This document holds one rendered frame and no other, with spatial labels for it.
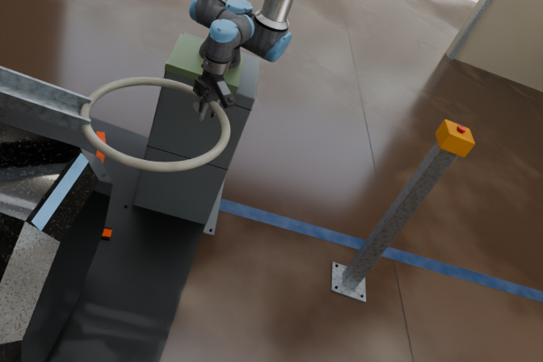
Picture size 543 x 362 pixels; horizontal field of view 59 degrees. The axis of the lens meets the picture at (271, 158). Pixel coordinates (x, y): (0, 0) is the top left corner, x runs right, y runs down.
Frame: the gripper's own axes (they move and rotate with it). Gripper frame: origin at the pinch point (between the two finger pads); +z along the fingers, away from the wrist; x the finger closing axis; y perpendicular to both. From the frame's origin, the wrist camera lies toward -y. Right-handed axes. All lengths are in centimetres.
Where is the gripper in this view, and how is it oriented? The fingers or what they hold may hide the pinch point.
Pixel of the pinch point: (208, 118)
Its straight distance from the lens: 180.6
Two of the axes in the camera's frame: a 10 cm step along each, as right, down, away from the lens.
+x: -6.8, 3.0, -6.7
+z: -2.7, 7.5, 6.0
